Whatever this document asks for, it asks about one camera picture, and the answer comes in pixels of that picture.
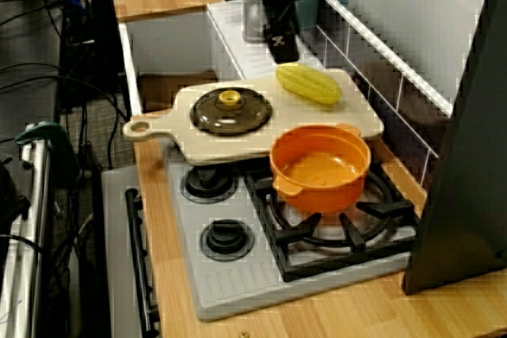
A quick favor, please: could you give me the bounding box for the wooden kitchen countertop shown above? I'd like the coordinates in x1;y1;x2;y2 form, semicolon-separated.
132;131;507;338

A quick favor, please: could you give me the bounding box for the light wooden cutting board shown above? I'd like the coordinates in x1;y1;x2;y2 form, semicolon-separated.
121;68;386;167

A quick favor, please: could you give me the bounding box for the dark glass lid yellow knob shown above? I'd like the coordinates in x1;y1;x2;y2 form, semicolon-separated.
189;86;274;138

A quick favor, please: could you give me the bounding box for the aluminium frame rail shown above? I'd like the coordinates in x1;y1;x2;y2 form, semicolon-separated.
0;143;52;338

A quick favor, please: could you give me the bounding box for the white oven cabinet front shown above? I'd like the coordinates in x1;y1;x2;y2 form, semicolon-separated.
101;167;159;338

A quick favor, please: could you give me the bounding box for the black burner grate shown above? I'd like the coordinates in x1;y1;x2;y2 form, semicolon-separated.
244;163;421;283

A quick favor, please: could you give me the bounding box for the green clamp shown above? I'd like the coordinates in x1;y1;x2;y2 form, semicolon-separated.
14;122;80;180

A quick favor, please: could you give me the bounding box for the dark tile backsplash white rail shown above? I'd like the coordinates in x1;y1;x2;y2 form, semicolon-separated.
316;0;455;196

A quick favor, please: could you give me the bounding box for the grey toy faucet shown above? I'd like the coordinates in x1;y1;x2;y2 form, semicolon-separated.
241;0;274;43

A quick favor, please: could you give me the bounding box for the black oven door handle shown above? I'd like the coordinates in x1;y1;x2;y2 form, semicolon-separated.
124;188;159;333

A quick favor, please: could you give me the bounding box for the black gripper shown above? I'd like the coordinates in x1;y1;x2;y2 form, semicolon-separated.
257;0;307;64

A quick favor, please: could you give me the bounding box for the orange toy pot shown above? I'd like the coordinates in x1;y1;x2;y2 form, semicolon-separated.
269;123;372;215

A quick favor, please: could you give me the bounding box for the black computer tower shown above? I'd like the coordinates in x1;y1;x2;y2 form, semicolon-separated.
85;0;128;109

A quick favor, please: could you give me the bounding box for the yellow toy corn cob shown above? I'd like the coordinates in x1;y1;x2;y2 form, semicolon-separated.
275;63;343;106

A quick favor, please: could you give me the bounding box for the white sink basin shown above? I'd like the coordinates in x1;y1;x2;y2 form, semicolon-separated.
118;0;326;117

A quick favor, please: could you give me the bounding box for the grey stove top plate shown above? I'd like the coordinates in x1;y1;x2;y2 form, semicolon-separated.
164;155;421;322

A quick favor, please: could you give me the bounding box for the black slanted panel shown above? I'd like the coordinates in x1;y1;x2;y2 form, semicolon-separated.
402;0;507;295

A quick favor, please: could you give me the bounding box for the black stove knob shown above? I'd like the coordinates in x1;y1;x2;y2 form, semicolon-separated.
199;218;256;263
180;164;238;205

